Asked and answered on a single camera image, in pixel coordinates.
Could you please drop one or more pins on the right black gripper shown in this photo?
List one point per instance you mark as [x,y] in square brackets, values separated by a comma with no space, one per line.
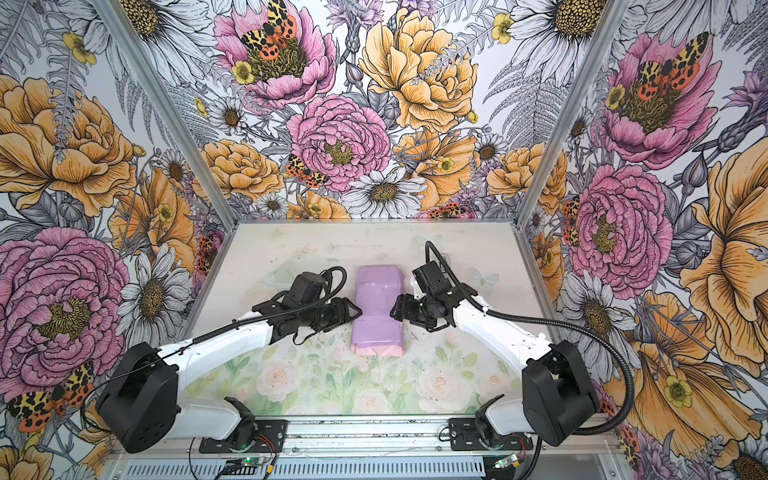
[403,309]

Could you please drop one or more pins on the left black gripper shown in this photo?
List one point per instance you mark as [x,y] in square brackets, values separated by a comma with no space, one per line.
[341,314]

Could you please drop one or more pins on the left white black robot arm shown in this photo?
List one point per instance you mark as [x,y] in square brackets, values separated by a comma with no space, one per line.
[144,403]

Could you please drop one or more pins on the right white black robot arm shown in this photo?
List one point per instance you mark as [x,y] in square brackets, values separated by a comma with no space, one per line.
[556,394]

